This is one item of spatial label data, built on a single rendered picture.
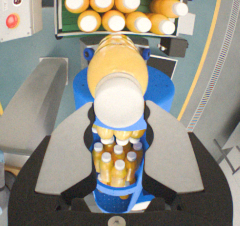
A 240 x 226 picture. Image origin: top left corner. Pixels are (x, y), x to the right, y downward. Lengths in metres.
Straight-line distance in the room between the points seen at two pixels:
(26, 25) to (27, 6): 0.05
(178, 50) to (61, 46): 1.19
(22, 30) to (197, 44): 1.73
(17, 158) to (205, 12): 2.00
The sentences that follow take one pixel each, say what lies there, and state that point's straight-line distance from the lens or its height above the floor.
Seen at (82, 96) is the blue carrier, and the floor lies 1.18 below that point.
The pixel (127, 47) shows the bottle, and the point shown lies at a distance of 0.16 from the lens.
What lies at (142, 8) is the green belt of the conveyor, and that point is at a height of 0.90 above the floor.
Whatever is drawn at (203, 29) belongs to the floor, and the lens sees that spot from 1.89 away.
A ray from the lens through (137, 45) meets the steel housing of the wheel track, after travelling 0.56.
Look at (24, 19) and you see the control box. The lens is 0.41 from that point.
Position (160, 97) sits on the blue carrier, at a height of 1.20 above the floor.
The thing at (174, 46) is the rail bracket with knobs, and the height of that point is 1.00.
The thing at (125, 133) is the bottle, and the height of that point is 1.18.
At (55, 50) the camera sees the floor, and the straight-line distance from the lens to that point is 1.57.
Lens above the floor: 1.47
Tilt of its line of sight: 54 degrees down
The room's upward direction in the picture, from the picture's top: 165 degrees clockwise
